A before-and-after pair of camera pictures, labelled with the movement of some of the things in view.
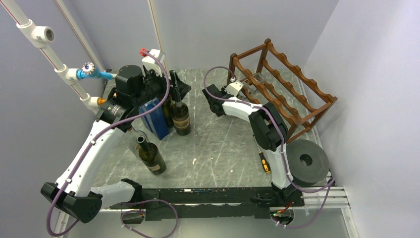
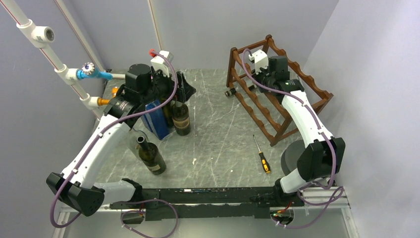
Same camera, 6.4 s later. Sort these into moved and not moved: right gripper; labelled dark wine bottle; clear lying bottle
Moved: right gripper
Not moved: clear lying bottle; labelled dark wine bottle
